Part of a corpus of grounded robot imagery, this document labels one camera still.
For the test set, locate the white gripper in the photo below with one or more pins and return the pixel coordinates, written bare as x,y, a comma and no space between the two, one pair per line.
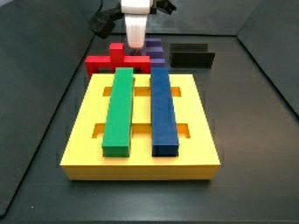
136,11

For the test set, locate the purple cross-shaped block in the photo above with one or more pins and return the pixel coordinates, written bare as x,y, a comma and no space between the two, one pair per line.
154,51

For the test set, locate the black angle fixture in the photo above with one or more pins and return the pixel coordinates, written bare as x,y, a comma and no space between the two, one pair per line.
191,56

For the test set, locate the yellow slotted board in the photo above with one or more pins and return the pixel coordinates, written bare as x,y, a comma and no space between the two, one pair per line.
198,160

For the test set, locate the red cross-shaped block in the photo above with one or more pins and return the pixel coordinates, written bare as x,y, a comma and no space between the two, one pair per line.
116,59

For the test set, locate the blue long bar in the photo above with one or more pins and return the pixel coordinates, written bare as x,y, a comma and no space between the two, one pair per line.
165,131

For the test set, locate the green long bar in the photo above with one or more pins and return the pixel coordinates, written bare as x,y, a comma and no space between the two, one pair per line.
116,139

